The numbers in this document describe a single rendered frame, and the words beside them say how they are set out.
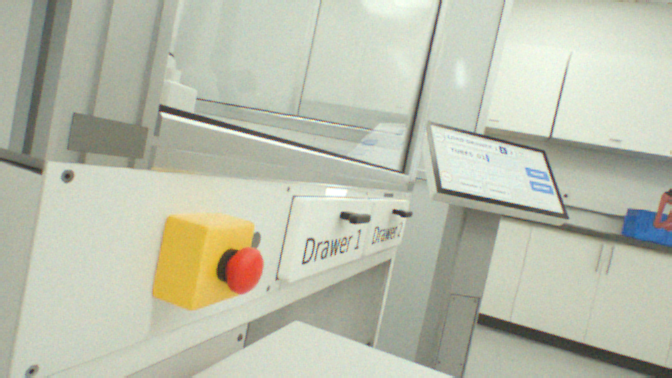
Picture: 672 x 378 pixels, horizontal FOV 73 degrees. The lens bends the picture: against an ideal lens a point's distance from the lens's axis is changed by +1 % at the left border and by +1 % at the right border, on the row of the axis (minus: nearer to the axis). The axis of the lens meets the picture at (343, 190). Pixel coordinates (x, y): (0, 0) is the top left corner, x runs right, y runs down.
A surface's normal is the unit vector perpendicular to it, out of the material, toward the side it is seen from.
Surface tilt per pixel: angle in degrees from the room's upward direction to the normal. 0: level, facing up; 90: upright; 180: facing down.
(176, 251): 90
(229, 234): 90
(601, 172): 90
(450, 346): 90
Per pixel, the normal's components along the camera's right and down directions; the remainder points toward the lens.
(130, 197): 0.91, 0.21
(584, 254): -0.31, -0.01
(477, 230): 0.28, 0.11
